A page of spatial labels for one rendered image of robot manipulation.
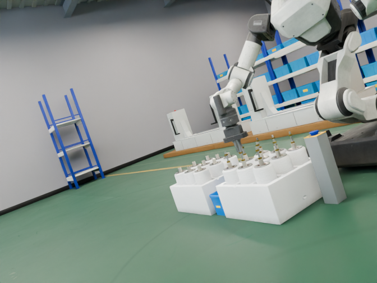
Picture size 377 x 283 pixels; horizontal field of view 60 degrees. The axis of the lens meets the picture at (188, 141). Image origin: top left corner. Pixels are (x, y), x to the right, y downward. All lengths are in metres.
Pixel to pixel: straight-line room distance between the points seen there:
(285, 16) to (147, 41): 7.42
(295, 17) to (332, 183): 0.78
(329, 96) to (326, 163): 0.39
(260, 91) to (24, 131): 4.94
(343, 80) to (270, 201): 0.73
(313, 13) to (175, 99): 7.34
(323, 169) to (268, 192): 0.26
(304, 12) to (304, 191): 0.83
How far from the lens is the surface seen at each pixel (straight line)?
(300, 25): 1.76
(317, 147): 1.53
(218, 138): 5.12
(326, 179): 1.56
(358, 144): 1.87
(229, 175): 1.69
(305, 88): 7.14
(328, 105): 1.76
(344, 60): 1.85
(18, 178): 7.44
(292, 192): 1.56
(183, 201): 2.13
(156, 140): 8.35
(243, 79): 1.78
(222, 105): 1.55
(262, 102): 4.52
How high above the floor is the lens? 0.55
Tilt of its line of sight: 3 degrees down
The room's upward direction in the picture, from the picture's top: 19 degrees counter-clockwise
